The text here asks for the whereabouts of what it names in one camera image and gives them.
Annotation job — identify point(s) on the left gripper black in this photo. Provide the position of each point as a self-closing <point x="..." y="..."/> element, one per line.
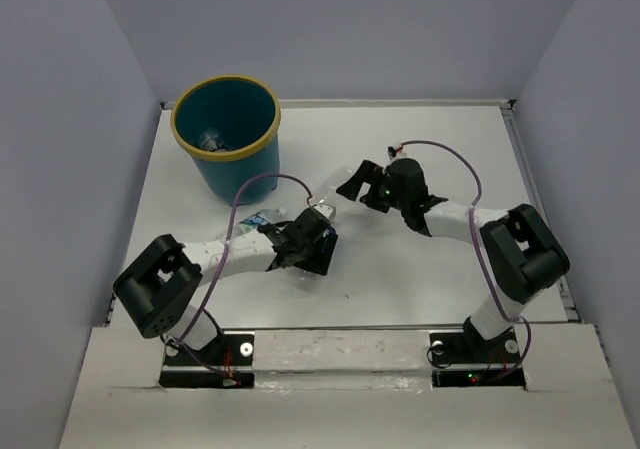
<point x="318" y="263"/>

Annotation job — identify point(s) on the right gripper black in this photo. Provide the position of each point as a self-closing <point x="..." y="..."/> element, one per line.
<point x="372" y="173"/>

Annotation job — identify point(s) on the blue label Pocari bottle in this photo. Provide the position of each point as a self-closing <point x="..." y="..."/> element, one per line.
<point x="317" y="259"/>

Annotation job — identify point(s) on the large crushed clear bottle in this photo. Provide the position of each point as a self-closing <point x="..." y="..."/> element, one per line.
<point x="326" y="192"/>

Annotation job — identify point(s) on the green label water bottle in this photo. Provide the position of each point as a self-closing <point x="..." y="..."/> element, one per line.
<point x="260" y="218"/>

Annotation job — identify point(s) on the clear bottle with black label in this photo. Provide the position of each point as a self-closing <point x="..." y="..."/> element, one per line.
<point x="211" y="140"/>

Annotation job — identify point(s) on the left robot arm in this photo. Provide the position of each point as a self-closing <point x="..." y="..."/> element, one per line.
<point x="156" y="289"/>

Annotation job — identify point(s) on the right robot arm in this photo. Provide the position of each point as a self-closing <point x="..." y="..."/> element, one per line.
<point x="518" y="254"/>

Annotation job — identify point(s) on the teal bin with yellow rim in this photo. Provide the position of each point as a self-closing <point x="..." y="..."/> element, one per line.
<point x="248" y="115"/>

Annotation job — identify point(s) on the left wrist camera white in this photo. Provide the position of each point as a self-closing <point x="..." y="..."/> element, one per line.
<point x="326" y="210"/>

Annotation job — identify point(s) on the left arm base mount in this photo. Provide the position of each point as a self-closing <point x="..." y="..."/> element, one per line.
<point x="226" y="364"/>

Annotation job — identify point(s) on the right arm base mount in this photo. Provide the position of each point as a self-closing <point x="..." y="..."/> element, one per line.
<point x="454" y="365"/>

